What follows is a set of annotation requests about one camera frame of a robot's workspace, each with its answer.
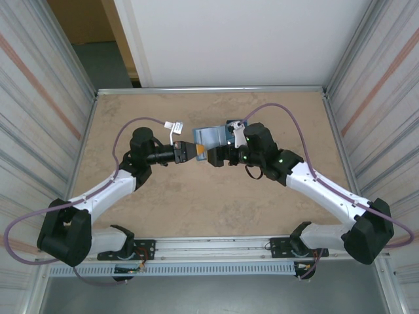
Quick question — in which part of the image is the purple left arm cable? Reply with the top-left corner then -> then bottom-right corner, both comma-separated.
5,116 -> 168,286

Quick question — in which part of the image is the brown wooden wall panel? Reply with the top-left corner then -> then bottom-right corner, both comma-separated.
47,0 -> 116,45

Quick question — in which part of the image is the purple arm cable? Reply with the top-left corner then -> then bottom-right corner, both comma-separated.
5,116 -> 168,286
241,103 -> 415,249

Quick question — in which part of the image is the small circuit board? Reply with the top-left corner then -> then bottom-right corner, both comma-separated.
113,263 -> 145,274

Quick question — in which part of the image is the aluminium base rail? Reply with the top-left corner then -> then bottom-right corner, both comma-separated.
32,235 -> 392,263

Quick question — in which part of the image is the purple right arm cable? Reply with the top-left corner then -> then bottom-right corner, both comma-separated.
241,103 -> 415,249

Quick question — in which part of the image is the clear box of cards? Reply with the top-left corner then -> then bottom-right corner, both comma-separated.
225,119 -> 247,147

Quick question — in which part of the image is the ribbed translucent side panel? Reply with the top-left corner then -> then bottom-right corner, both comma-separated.
0,0 -> 98,314
327,0 -> 419,314

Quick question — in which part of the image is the aluminium corner post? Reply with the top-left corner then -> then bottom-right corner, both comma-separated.
44,0 -> 100,99
325,0 -> 389,97

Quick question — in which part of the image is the aluminium frame cross bar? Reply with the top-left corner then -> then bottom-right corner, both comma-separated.
96,85 -> 328,97

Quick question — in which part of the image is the blue card holder wallet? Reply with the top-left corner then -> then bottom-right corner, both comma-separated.
191,125 -> 229,162

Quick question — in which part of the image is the white door frame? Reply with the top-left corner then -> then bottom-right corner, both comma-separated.
113,0 -> 155,88

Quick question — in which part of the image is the grey slotted cable duct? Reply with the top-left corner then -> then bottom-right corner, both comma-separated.
48,261 -> 297,278

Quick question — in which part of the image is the aluminium frame side bar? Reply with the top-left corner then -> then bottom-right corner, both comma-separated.
322,91 -> 364,200
65,93 -> 100,203

